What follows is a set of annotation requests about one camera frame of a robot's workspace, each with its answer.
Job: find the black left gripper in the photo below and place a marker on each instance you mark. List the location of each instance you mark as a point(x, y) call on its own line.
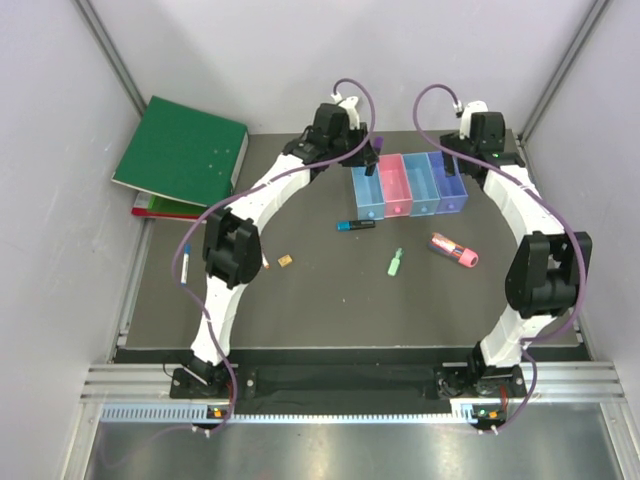
point(363, 157)

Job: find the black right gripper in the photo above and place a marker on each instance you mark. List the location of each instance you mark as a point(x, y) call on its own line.
point(454, 139)

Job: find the light blue drawer box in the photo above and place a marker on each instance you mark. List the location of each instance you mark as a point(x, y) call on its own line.
point(369, 197)
point(425, 196)

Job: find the purple drawer box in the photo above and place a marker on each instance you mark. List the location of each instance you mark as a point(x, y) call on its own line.
point(451, 189)

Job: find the black marker purple cap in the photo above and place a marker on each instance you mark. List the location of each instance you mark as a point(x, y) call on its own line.
point(377, 146)

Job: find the pink drawer box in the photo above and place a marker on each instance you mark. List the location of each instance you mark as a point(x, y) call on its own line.
point(395, 186)

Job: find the black highlighter blue cap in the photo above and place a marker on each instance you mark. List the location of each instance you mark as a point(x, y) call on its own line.
point(344, 226)

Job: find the green ring binder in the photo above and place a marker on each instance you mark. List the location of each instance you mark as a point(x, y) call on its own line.
point(183, 154)

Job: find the red and green folder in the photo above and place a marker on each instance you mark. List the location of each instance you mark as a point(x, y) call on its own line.
point(147, 205)

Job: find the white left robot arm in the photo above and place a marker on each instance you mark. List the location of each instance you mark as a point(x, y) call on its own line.
point(232, 250)

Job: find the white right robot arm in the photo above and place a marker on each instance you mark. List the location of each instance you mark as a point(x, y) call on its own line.
point(543, 281)

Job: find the colourful tube pink cap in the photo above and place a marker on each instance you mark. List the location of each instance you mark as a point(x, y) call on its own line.
point(461, 255)

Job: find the small orange eraser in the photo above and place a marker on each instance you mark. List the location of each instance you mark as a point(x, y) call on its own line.
point(285, 261)

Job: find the white marker blue cap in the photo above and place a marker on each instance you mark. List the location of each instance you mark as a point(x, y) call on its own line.
point(185, 265)

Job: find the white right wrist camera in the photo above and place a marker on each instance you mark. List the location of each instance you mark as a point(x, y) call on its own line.
point(465, 112)

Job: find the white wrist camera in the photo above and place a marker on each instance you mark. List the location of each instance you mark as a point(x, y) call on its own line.
point(465, 112)
point(350, 105)

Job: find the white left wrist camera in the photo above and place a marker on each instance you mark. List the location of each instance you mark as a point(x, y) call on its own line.
point(350, 105)

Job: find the aluminium frame post right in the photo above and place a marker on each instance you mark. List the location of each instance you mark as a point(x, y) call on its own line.
point(588, 24)

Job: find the aluminium frame post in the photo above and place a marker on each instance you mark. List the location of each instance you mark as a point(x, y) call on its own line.
point(588, 24)
point(105, 43)

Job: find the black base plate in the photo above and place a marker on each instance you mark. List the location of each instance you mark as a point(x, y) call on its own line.
point(301, 384)

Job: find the aluminium front rail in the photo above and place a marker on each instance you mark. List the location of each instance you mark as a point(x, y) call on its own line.
point(555, 382)

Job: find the white slotted cable duct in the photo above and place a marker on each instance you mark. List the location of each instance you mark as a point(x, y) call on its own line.
point(212, 413)

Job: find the aluminium frame post left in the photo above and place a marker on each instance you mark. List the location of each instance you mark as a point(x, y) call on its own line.
point(105, 43)

